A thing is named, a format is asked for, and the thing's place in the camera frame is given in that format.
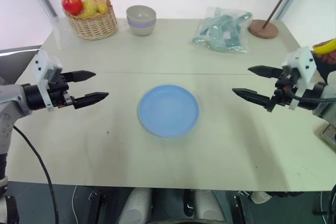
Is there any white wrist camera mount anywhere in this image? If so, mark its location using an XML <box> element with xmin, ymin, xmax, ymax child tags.
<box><xmin>281</xmin><ymin>47</ymin><xmax>317</xmax><ymax>111</ymax></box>
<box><xmin>33</xmin><ymin>49</ymin><xmax>64</xmax><ymax>112</ymax></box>

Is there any beige and black device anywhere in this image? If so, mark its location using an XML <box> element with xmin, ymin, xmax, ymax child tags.
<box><xmin>314</xmin><ymin>122</ymin><xmax>336</xmax><ymax>152</ymax></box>

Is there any lavender bowl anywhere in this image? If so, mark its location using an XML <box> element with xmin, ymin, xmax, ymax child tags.
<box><xmin>127</xmin><ymin>18</ymin><xmax>157</xmax><ymax>30</ymax></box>

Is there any yellow banana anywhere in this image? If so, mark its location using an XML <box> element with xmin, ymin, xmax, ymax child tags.
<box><xmin>312</xmin><ymin>38</ymin><xmax>336</xmax><ymax>56</ymax></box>

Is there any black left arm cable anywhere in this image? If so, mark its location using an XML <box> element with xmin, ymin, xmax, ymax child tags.
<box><xmin>13</xmin><ymin>125</ymin><xmax>60</xmax><ymax>224</ymax></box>

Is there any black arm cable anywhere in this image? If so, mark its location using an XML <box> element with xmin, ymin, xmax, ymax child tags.
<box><xmin>13</xmin><ymin>125</ymin><xmax>60</xmax><ymax>224</ymax></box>
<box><xmin>287</xmin><ymin>87</ymin><xmax>330</xmax><ymax>103</ymax></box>

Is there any blue round plate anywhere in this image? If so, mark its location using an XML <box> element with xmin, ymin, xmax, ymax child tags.
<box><xmin>137</xmin><ymin>84</ymin><xmax>201</xmax><ymax>138</ymax></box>

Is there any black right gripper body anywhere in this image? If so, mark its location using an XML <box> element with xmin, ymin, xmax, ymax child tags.
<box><xmin>271</xmin><ymin>67</ymin><xmax>300</xmax><ymax>107</ymax></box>

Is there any beige bowl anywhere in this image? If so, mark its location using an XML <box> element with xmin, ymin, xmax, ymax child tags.
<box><xmin>125</xmin><ymin>5</ymin><xmax>157</xmax><ymax>23</ymax></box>
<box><xmin>128</xmin><ymin>24</ymin><xmax>157</xmax><ymax>37</ymax></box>

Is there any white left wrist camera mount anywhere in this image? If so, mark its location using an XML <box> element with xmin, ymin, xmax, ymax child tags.
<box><xmin>33</xmin><ymin>49</ymin><xmax>64</xmax><ymax>112</ymax></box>

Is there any small white rounded object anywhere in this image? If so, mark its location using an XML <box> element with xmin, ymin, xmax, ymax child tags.
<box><xmin>250</xmin><ymin>190</ymin><xmax>272</xmax><ymax>205</ymax></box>

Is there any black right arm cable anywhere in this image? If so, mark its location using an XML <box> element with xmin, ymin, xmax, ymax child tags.
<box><xmin>287</xmin><ymin>87</ymin><xmax>330</xmax><ymax>103</ymax></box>

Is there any red apple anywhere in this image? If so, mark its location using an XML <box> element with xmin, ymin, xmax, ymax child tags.
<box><xmin>62</xmin><ymin>0</ymin><xmax>85</xmax><ymax>16</ymax></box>

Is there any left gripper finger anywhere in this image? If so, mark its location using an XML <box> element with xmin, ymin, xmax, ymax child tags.
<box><xmin>62</xmin><ymin>70</ymin><xmax>97</xmax><ymax>83</ymax></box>
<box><xmin>72</xmin><ymin>92</ymin><xmax>110</xmax><ymax>110</ymax></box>

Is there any white rounded robot leg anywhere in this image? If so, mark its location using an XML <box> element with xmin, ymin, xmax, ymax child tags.
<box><xmin>194</xmin><ymin>189</ymin><xmax>227</xmax><ymax>224</ymax></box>
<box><xmin>117</xmin><ymin>187</ymin><xmax>153</xmax><ymax>224</ymax></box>

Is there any yellow fruit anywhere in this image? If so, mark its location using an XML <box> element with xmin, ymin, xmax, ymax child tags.
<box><xmin>78</xmin><ymin>0</ymin><xmax>99</xmax><ymax>18</ymax></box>
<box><xmin>96</xmin><ymin>0</ymin><xmax>109</xmax><ymax>14</ymax></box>

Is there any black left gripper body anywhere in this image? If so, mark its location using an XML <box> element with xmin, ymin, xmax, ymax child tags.
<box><xmin>48</xmin><ymin>72</ymin><xmax>76</xmax><ymax>109</ymax></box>

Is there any brown stand with rod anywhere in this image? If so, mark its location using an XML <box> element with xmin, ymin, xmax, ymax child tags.
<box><xmin>247</xmin><ymin>0</ymin><xmax>316</xmax><ymax>39</ymax></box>

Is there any thin white cable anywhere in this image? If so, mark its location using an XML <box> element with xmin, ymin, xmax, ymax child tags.
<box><xmin>71</xmin><ymin>185</ymin><xmax>80</xmax><ymax>210</ymax></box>

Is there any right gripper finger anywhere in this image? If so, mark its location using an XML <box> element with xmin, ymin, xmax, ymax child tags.
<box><xmin>247</xmin><ymin>65</ymin><xmax>284</xmax><ymax>79</ymax></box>
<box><xmin>232</xmin><ymin>88</ymin><xmax>277</xmax><ymax>112</ymax></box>

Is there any plastic bag of teal items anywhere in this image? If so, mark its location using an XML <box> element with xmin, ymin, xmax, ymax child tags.
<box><xmin>189</xmin><ymin>6</ymin><xmax>254</xmax><ymax>54</ymax></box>

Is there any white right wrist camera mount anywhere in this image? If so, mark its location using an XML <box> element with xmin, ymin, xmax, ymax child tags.
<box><xmin>281</xmin><ymin>47</ymin><xmax>317</xmax><ymax>111</ymax></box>

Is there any dark red grape bunch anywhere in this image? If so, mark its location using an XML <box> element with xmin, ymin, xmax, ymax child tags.
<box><xmin>316</xmin><ymin>51</ymin><xmax>336</xmax><ymax>65</ymax></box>

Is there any woven wicker basket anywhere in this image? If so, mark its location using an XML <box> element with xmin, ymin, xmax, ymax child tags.
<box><xmin>54</xmin><ymin>0</ymin><xmax>119</xmax><ymax>41</ymax></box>

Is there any black metal bracket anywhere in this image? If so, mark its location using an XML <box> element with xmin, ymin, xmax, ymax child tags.
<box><xmin>232</xmin><ymin>191</ymin><xmax>253</xmax><ymax>224</ymax></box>
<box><xmin>87</xmin><ymin>190</ymin><xmax>106</xmax><ymax>224</ymax></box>

